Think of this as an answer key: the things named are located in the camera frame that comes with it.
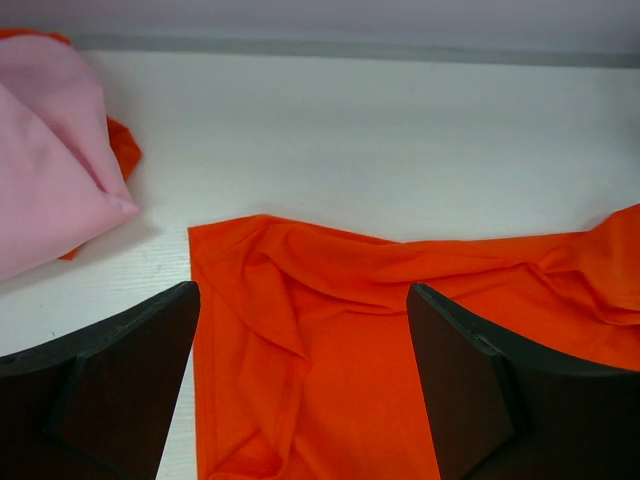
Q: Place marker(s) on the orange t shirt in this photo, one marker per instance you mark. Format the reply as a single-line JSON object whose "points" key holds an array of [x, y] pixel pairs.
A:
{"points": [[303, 362], [122, 145]]}

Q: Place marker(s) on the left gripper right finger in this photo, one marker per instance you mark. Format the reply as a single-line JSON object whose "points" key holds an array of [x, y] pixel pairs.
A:
{"points": [[501, 406]]}

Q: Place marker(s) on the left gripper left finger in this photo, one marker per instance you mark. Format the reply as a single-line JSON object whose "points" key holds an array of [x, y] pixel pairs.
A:
{"points": [[98, 403]]}

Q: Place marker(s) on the orange folded t shirt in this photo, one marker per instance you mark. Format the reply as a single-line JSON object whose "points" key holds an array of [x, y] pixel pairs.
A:
{"points": [[122, 145]]}

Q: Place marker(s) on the pink folded t shirt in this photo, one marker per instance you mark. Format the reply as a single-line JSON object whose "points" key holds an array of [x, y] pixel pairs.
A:
{"points": [[50, 165]]}

